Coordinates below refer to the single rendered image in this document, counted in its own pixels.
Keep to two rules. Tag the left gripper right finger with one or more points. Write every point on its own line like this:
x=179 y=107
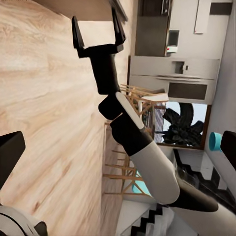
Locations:
x=228 y=146

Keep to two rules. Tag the range hood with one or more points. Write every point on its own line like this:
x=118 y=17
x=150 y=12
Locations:
x=206 y=8

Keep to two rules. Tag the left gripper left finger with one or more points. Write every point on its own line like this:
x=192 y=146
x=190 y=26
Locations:
x=12 y=146

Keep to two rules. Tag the stairs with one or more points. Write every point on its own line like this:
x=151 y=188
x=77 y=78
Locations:
x=196 y=169

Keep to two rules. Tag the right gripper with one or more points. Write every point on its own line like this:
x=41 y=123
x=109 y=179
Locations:
x=102 y=57

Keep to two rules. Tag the breakfast table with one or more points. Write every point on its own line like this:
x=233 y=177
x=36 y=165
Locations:
x=151 y=131

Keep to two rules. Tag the room light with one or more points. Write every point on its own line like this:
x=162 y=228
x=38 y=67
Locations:
x=215 y=141

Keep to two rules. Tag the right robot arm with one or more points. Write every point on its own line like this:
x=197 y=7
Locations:
x=203 y=214

